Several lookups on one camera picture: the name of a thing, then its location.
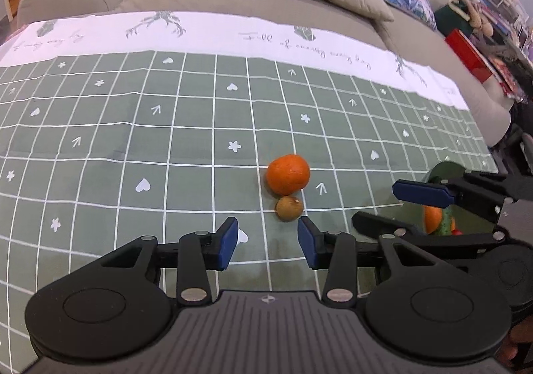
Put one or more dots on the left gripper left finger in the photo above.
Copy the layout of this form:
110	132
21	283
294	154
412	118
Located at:
200	252

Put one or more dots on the green plastic colander bowl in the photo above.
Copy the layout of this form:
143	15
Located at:
473	195

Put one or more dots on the red box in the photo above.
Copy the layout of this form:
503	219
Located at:
470	56

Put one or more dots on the green checkered tablecloth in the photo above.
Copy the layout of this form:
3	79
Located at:
161	123

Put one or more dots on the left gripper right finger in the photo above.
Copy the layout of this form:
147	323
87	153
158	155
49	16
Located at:
335	252

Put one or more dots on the brown longan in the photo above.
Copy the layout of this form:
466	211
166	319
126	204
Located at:
288	208

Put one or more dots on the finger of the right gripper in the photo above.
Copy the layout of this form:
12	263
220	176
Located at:
516	195
374	226

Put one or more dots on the person's right hand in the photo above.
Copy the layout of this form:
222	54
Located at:
519	334

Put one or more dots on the orange tangerine top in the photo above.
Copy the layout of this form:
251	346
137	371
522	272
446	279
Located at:
287	174

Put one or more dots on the green cucumber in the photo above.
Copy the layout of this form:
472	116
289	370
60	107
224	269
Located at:
446	225

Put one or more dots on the orange tangerine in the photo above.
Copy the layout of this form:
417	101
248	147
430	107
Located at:
433	217
287	174

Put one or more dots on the beige sofa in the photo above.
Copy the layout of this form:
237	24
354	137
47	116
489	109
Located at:
405	36

